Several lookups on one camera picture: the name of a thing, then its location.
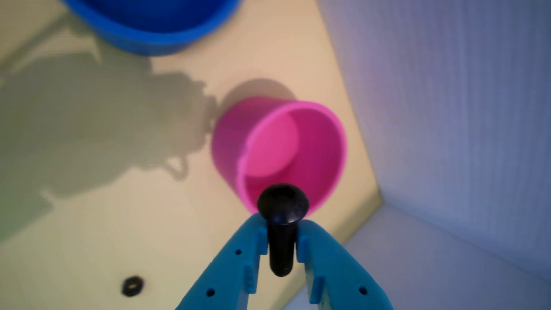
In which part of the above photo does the pink round cup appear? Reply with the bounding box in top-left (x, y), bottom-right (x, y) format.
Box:
top-left (210, 96), bottom-right (348, 216)

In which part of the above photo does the yellow paper mat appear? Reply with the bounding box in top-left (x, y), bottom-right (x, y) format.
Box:
top-left (0, 0), bottom-right (384, 310)

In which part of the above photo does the black bolt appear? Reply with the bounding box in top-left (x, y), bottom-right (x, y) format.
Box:
top-left (257, 183), bottom-right (310, 278)

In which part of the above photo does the blue round cup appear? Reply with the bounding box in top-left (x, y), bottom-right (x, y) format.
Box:
top-left (60, 0), bottom-right (242, 57)

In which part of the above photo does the white corrugated box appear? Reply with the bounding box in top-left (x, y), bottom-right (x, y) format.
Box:
top-left (282, 0), bottom-right (551, 310)

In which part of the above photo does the steel hex nut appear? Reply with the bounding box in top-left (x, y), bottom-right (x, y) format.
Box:
top-left (121, 276), bottom-right (145, 298)

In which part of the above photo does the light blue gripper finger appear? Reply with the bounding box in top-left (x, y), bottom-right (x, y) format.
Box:
top-left (174, 212), bottom-right (270, 310)
top-left (296, 219), bottom-right (395, 310)

